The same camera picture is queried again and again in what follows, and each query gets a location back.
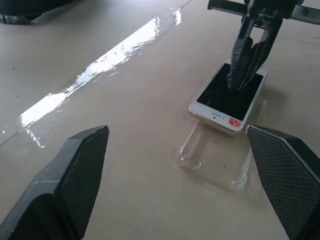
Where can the white smartphone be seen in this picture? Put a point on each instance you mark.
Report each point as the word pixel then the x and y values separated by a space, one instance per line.
pixel 225 100

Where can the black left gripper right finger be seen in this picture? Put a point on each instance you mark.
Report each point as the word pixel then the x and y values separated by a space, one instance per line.
pixel 287 175

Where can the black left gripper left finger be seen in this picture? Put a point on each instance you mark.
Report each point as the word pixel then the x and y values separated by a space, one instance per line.
pixel 75 180

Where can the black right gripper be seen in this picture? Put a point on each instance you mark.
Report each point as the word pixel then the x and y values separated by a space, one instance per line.
pixel 268 10

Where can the clear plastic phone case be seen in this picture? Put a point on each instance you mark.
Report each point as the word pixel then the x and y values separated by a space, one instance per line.
pixel 215 160

